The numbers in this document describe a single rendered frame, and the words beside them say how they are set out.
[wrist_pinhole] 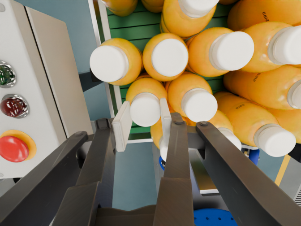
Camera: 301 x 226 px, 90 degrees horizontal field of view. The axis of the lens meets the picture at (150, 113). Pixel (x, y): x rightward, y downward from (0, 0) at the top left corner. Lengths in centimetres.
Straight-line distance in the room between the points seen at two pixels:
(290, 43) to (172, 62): 12
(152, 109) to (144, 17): 23
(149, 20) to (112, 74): 21
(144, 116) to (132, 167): 148
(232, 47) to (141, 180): 166
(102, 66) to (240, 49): 15
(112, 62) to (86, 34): 119
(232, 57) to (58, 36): 22
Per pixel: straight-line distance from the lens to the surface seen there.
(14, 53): 21
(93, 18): 30
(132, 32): 37
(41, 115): 21
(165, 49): 17
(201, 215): 51
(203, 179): 34
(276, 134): 25
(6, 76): 21
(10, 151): 25
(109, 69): 18
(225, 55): 19
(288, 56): 23
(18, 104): 21
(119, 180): 179
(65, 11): 144
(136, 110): 18
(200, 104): 19
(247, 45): 20
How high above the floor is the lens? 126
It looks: 70 degrees down
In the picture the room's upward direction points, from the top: 178 degrees counter-clockwise
